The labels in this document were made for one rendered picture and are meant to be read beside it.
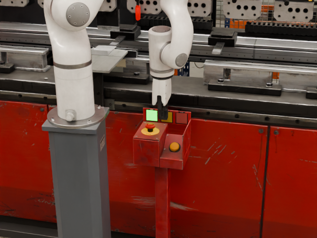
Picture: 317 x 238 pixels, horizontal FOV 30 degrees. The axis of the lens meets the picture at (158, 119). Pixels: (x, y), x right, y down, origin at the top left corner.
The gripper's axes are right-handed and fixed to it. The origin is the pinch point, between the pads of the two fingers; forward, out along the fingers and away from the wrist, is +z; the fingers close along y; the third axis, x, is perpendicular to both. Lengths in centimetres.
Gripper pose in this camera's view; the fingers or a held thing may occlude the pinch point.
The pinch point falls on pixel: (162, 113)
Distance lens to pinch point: 208.7
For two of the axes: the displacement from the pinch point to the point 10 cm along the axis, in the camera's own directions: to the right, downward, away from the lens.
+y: -2.4, 4.8, -8.4
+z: 0.3, 8.7, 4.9
